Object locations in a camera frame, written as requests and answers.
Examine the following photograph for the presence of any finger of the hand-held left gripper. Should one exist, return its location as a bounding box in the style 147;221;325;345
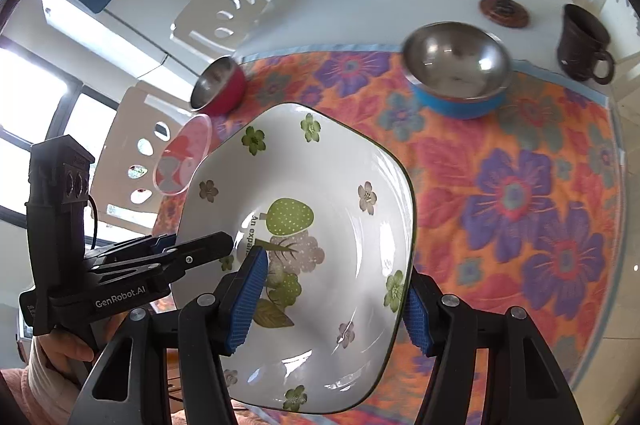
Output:
100;231;236;278
97;232;178;258

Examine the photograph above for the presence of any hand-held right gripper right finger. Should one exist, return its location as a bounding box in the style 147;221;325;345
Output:
402;265;583;425

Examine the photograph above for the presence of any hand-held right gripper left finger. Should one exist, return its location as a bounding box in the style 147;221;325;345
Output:
67;246;271;425

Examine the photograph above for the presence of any pink cartoon bowl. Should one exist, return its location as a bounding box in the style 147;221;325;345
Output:
152;114;213;196

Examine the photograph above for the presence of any white hexagonal tree plate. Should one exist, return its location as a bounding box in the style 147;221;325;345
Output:
177;102;417;416

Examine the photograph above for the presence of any red steel bowl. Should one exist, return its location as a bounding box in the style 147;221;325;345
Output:
190;56;247;116

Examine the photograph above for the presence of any blue steel bowl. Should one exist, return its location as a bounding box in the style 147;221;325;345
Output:
402;22;513;121

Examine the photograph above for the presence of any person's left hand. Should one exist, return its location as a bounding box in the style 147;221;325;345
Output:
34;329;97;373

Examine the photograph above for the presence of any white chair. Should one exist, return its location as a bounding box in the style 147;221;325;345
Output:
92;86;201;231
170;0;278;56

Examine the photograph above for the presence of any window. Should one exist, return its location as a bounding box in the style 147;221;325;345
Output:
0;34;121;226

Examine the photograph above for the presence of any orange floral quilted cloth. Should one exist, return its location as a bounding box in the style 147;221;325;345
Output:
150;42;626;425

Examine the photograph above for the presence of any dark brown mug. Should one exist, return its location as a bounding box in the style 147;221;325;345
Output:
557;4;616;84

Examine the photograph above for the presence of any black cable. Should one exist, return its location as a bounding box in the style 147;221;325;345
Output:
87;194;99;251

